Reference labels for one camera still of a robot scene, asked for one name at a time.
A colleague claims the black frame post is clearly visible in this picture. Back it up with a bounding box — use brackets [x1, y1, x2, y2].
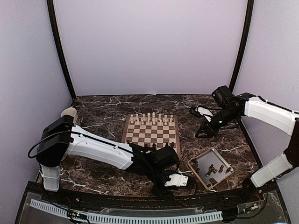
[228, 0, 254, 92]
[46, 0, 77, 100]

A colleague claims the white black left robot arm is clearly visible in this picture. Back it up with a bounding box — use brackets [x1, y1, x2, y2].
[28, 115, 188, 203]

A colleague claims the wooden chess board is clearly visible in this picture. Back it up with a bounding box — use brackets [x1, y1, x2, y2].
[121, 115, 181, 157]

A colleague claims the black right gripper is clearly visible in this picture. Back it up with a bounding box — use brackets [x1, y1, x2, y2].
[196, 107, 240, 138]

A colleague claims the black right frame post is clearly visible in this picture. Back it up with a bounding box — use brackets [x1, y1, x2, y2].
[228, 0, 254, 92]

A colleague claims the white queen piece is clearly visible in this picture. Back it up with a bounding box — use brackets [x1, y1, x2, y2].
[147, 113, 151, 122]

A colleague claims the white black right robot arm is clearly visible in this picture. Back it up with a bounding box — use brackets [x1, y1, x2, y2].
[189, 85, 299, 203]

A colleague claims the white rook right corner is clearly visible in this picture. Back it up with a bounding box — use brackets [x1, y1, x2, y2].
[169, 115, 173, 125]

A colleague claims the black left frame post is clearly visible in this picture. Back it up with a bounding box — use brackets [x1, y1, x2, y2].
[46, 0, 77, 100]

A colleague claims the black front mounting rail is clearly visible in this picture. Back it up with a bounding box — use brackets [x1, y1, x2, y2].
[25, 181, 278, 214]

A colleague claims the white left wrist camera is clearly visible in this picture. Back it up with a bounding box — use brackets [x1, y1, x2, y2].
[164, 173, 196, 189]

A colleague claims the small green circuit board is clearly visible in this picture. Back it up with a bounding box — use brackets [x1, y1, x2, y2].
[67, 210, 87, 220]

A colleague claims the patterned cup orange inside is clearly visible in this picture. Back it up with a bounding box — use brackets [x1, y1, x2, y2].
[61, 106, 80, 126]

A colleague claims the wooden tray with metal base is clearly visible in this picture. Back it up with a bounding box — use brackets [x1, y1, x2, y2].
[187, 148, 234, 190]

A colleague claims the white slotted cable duct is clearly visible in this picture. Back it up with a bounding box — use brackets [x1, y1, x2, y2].
[30, 199, 223, 224]

